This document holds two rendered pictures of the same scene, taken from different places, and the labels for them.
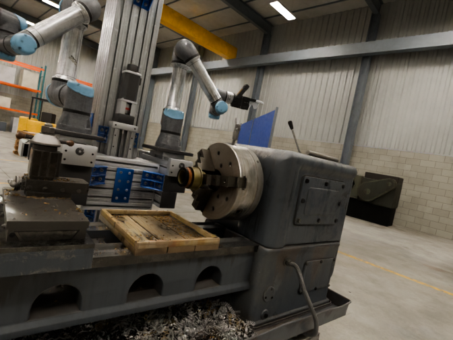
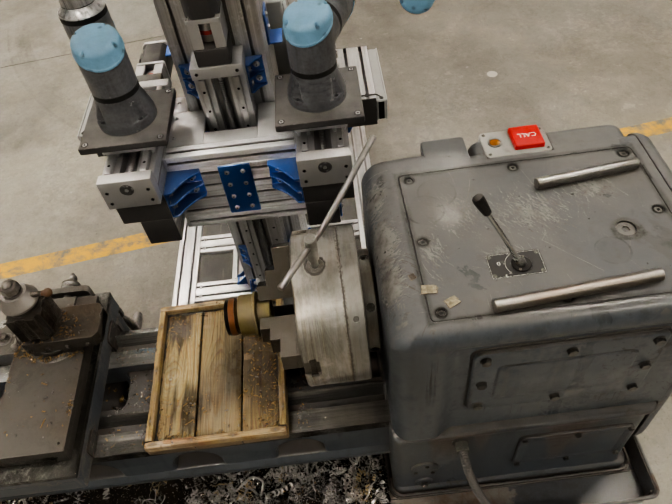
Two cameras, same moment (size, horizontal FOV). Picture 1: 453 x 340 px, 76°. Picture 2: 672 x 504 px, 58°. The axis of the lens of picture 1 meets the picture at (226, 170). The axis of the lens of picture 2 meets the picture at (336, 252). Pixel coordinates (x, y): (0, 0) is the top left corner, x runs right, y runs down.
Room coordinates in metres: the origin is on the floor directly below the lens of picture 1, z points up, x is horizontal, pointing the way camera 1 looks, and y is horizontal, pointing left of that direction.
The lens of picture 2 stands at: (0.67, -0.49, 2.09)
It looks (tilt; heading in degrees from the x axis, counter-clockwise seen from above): 50 degrees down; 41
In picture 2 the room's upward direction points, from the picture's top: 8 degrees counter-clockwise
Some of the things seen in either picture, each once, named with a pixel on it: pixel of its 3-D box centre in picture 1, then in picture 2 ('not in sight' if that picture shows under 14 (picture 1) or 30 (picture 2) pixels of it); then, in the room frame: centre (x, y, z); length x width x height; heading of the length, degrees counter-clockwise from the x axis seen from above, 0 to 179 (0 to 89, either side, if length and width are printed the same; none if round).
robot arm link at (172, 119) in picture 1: (172, 120); (310, 34); (1.68, 0.36, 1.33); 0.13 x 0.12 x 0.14; 17
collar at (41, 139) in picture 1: (46, 139); (16, 296); (0.85, 0.54, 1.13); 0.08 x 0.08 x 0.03
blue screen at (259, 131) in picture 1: (246, 158); not in sight; (8.02, -0.49, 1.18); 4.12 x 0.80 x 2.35; 8
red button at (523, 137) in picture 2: not in sight; (525, 138); (1.65, -0.20, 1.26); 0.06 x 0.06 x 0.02; 40
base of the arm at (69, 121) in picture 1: (75, 121); (121, 101); (1.37, 0.75, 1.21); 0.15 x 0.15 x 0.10
